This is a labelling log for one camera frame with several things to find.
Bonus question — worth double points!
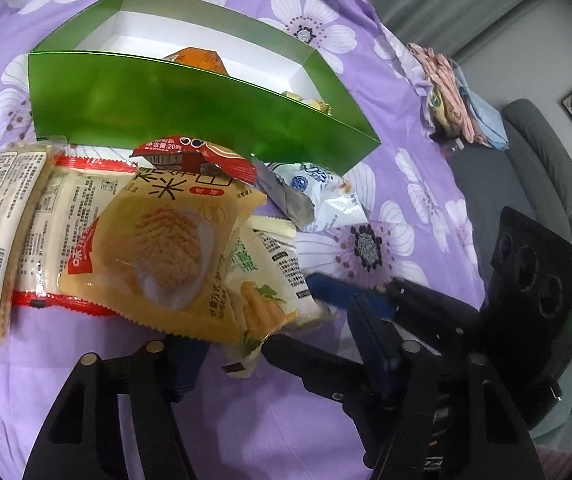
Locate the white snack packet red edges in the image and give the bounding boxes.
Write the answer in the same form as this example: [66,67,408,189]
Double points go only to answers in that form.
[11,155,139,319]

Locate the yellow rice cracker packet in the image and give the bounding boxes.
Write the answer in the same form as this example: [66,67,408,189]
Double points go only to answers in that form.
[58,160,268,347]

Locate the white and blue snack packet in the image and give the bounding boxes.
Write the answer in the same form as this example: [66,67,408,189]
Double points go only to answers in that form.
[253,159,370,234]

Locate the yellow folded cloth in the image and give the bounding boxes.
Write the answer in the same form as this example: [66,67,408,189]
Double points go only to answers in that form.
[428,87,459,131]

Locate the white and green snack packet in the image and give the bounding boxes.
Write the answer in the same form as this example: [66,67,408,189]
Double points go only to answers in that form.
[222,215,335,379]

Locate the green cardboard box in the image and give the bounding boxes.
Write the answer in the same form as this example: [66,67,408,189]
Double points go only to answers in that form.
[27,0,382,173]

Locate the light blue folded cloth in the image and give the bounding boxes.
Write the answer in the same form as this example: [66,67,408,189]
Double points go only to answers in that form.
[458,67,510,149]

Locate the pile of folded clothes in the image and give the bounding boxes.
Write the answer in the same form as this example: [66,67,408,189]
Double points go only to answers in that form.
[408,42,473,137]

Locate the beige cracker packet with barcode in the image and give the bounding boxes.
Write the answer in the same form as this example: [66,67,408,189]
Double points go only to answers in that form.
[0,142,65,346]

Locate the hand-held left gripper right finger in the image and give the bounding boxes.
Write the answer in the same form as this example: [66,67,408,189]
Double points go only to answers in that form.
[348,294,547,480]

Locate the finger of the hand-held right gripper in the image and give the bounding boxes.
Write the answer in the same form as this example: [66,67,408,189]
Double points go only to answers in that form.
[265,334,398,436]
[308,272,483,342]

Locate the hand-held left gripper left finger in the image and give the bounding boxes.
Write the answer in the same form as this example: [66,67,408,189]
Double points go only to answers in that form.
[22,339,208,480]

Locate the grey sofa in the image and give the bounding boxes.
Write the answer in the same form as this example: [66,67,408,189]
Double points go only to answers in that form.
[448,99,572,461]

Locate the purple floral cloth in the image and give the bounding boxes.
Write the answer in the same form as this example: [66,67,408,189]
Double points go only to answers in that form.
[0,0,489,480]

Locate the orange snack packet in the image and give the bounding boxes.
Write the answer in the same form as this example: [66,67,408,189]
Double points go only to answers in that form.
[162,46,231,77]

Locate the small red snack packet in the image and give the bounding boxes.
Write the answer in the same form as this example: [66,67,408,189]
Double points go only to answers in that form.
[130,135,259,186]

